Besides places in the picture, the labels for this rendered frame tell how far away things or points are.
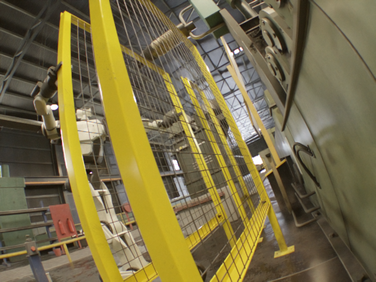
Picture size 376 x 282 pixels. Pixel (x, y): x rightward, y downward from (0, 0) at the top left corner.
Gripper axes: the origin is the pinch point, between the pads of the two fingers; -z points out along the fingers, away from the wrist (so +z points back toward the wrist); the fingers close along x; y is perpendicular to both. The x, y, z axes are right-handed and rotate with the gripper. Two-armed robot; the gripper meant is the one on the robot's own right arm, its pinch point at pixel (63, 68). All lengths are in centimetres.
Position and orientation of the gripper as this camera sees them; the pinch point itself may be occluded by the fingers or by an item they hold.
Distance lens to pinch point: 98.0
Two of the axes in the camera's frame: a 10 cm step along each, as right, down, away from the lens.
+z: -8.2, 4.4, 3.7
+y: -3.6, -8.9, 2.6
